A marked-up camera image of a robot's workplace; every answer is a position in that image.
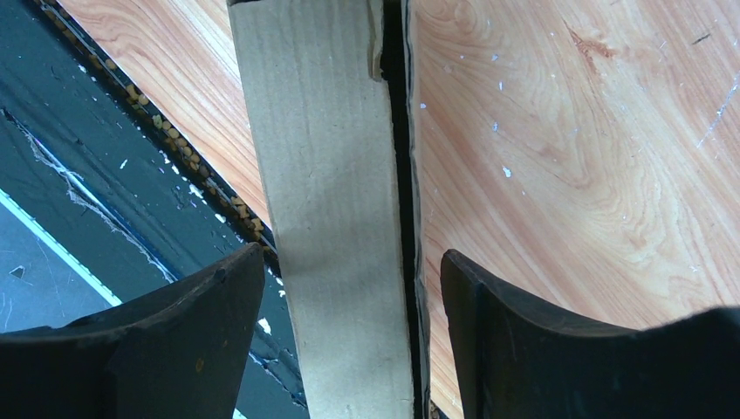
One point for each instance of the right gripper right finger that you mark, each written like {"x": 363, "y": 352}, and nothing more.
{"x": 520, "y": 356}

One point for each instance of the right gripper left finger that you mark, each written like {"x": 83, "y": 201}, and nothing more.
{"x": 177, "y": 352}

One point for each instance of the brown cardboard box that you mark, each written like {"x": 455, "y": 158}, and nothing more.
{"x": 329, "y": 87}

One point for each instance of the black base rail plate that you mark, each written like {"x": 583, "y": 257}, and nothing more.
{"x": 95, "y": 207}

